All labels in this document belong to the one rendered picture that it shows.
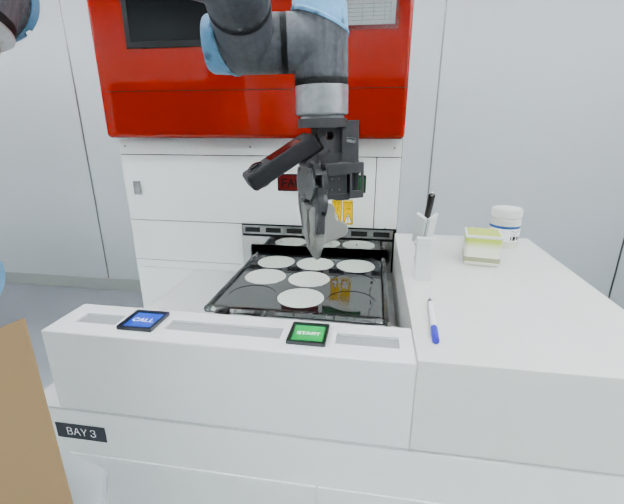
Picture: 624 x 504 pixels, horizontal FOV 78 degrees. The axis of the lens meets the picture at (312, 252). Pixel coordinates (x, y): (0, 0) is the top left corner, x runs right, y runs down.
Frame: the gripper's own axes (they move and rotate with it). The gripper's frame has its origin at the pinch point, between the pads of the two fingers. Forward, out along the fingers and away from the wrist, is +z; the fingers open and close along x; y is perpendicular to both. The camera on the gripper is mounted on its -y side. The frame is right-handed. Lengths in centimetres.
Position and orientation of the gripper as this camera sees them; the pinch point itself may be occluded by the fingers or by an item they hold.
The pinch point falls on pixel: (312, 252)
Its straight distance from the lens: 60.7
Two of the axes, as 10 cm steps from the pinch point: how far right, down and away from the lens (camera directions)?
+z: 0.3, 9.5, 3.0
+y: 9.4, -1.3, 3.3
